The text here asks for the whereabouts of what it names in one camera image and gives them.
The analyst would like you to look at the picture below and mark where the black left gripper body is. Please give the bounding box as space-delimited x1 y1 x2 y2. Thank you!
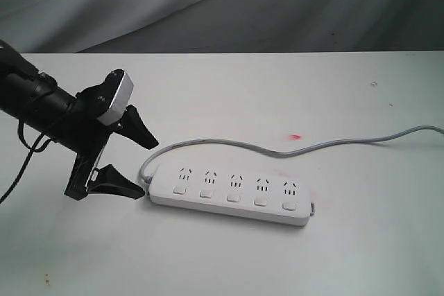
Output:
65 83 112 200

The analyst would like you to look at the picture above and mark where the white five-outlet power strip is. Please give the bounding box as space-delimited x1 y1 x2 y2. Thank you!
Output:
148 163 315 227

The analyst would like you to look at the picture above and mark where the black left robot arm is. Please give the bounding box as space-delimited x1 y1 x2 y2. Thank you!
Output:
1 42 159 200

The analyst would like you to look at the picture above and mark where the grey backdrop cloth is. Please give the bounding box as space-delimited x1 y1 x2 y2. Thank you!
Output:
1 0 443 53

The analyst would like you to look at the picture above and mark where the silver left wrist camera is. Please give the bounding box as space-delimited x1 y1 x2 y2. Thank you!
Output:
97 69 134 126

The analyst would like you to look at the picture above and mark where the grey power cable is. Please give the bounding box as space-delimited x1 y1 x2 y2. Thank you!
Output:
138 124 444 186

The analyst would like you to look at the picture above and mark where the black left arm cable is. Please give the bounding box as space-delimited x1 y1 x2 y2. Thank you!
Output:
0 115 49 207

